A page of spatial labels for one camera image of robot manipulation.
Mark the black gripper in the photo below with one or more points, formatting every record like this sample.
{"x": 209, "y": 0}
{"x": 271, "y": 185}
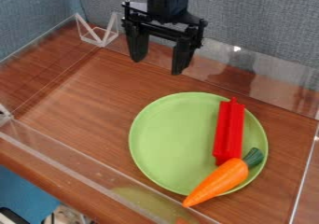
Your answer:
{"x": 142, "y": 23}

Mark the orange toy carrot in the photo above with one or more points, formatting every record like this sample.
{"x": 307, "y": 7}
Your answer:
{"x": 225, "y": 178}

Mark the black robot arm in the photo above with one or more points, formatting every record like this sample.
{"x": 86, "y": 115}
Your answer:
{"x": 167, "y": 7}

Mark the green plate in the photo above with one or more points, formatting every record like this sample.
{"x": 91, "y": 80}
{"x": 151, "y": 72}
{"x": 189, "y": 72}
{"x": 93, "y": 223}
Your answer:
{"x": 171, "y": 139}

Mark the red toy block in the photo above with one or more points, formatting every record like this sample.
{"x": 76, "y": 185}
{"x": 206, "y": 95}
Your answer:
{"x": 229, "y": 137}

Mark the clear acrylic corner bracket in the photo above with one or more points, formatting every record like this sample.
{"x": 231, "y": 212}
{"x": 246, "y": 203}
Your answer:
{"x": 98, "y": 36}

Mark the clear acrylic enclosure wall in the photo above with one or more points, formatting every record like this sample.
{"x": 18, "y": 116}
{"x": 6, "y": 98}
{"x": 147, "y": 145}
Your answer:
{"x": 70, "y": 97}

